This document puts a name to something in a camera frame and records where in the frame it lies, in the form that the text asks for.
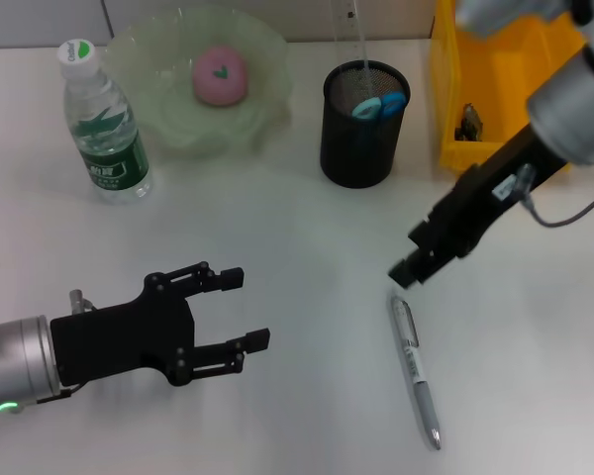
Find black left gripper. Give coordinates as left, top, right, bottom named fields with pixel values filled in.
left=49, top=260, right=272, bottom=389

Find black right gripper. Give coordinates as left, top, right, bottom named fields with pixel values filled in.
left=388, top=123, right=571, bottom=289

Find silver grey pen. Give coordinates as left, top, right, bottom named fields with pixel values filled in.
left=389, top=291, right=444, bottom=452

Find blue teal scissors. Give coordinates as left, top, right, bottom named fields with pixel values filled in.
left=350, top=91, right=408, bottom=123

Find clear green-label water bottle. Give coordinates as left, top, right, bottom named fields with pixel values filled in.
left=56, top=38, right=155, bottom=207

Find pink toy peach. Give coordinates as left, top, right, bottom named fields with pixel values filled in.
left=191, top=44, right=250, bottom=108

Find clear plastic ruler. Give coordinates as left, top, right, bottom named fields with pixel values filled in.
left=332, top=0, right=378, bottom=109

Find black mesh pen holder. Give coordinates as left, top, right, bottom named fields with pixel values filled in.
left=320, top=59, right=413, bottom=189

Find green glass fruit plate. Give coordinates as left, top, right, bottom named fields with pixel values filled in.
left=103, top=5, right=295, bottom=160

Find yellow plastic bin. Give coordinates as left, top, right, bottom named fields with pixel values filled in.
left=429, top=0, right=589, bottom=174

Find right gripper cable with plug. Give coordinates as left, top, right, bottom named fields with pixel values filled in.
left=512, top=162, right=594, bottom=230

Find gripper cable with plug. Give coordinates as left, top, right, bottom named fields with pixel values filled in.
left=512, top=162, right=594, bottom=230
left=29, top=289, right=99, bottom=405

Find left gripper cable with plug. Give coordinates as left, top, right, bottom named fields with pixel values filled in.
left=29, top=289, right=99, bottom=405

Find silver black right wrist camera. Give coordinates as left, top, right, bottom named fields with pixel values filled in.
left=454, top=0, right=578, bottom=40

